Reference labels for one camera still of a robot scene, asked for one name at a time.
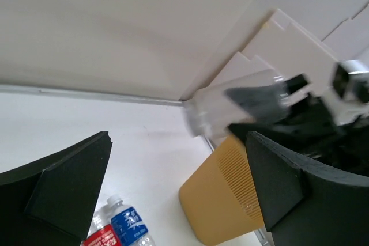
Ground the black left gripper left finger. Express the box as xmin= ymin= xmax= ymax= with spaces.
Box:
xmin=1 ymin=131 xmax=112 ymax=241

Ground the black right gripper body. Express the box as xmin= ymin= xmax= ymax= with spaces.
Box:
xmin=272 ymin=88 xmax=368 ymax=174

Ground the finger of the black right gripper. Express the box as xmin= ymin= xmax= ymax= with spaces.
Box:
xmin=229 ymin=120 xmax=343 ymax=142
xmin=224 ymin=85 xmax=288 ymax=121

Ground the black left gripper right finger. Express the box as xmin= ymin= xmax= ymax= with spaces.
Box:
xmin=246 ymin=132 xmax=368 ymax=245

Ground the clear unlabelled plastic bottle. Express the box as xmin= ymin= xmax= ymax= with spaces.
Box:
xmin=183 ymin=69 xmax=288 ymax=138

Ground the red label plastic bottle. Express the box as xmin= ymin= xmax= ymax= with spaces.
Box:
xmin=81 ymin=211 xmax=122 ymax=246

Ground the blue label bottle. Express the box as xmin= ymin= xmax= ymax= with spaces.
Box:
xmin=107 ymin=195 xmax=156 ymax=246

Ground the yellow mesh waste bin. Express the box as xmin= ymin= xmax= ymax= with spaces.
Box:
xmin=179 ymin=135 xmax=264 ymax=245

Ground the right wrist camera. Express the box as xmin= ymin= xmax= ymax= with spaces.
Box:
xmin=322 ymin=60 xmax=368 ymax=126

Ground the aluminium rail at back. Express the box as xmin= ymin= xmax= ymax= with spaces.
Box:
xmin=1 ymin=84 xmax=183 ymax=107

